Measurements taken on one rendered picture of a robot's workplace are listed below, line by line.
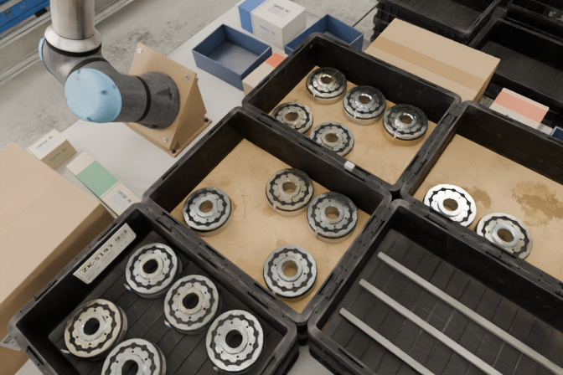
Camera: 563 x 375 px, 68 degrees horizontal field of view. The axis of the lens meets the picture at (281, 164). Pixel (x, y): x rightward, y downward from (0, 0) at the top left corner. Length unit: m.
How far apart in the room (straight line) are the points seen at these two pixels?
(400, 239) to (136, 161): 0.73
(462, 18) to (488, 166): 1.02
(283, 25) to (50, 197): 0.81
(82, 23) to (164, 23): 1.80
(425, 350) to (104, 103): 0.80
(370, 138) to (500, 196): 0.30
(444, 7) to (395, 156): 1.11
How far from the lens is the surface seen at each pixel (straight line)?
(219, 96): 1.29
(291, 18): 1.38
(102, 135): 1.32
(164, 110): 1.09
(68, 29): 1.05
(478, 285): 0.90
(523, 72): 1.97
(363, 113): 1.02
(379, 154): 0.98
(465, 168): 1.01
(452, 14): 1.96
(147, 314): 0.88
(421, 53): 1.18
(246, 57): 1.39
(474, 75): 1.16
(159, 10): 2.93
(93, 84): 0.99
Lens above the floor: 1.63
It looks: 57 degrees down
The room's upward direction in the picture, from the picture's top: 6 degrees counter-clockwise
